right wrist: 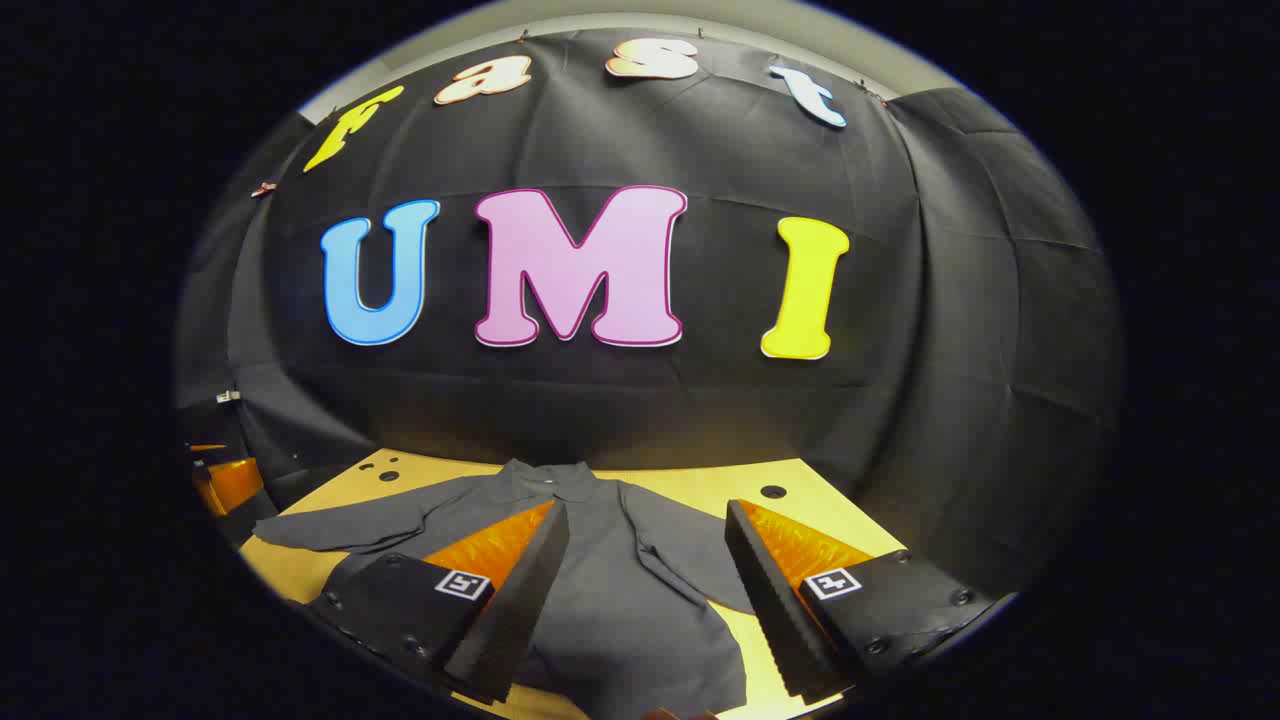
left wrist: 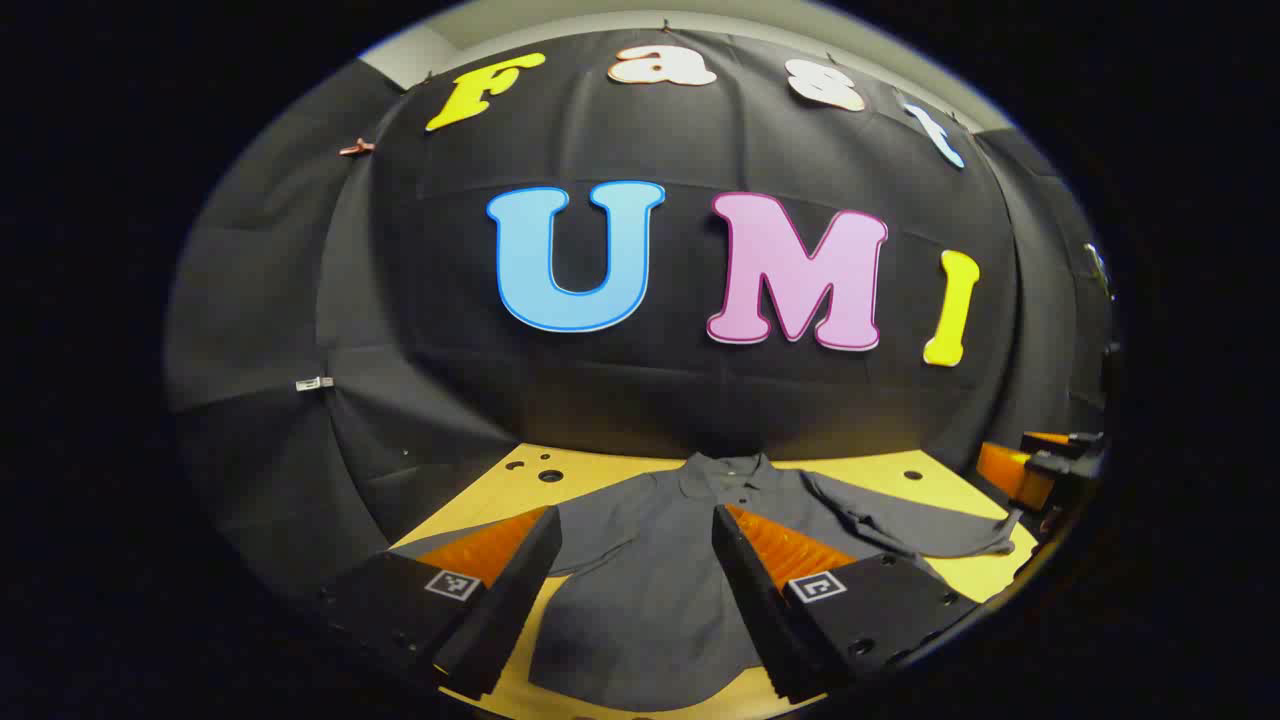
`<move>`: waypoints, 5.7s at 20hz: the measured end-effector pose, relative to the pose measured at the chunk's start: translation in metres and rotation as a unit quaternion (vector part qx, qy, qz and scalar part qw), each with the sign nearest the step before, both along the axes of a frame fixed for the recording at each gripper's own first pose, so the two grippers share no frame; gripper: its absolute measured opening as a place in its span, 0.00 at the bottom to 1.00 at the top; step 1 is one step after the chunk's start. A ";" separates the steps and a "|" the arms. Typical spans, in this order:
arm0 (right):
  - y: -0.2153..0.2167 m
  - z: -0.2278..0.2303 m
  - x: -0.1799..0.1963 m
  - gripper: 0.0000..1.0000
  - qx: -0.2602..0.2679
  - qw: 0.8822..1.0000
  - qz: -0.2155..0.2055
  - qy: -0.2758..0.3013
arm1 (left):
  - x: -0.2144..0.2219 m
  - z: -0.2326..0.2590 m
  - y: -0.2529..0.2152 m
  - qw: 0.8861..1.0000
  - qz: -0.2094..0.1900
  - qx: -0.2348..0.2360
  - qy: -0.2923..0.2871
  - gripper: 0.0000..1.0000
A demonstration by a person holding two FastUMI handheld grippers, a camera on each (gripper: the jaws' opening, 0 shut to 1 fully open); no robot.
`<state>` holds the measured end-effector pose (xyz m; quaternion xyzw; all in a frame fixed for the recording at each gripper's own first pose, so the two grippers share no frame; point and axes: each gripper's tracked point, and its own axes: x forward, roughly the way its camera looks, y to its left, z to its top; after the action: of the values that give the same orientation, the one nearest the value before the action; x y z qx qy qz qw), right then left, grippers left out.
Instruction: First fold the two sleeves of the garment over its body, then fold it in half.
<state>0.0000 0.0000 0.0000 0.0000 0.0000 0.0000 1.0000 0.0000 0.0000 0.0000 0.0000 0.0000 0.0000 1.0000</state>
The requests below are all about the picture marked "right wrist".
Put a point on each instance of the grey collared shirt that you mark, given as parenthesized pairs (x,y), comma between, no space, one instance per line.
(620,600)

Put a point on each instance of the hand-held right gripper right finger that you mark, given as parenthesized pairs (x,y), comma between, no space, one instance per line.
(785,620)

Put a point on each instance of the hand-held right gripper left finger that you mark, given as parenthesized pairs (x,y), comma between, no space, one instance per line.
(505,620)

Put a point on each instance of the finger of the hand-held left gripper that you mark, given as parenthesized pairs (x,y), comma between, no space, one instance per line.
(232,485)

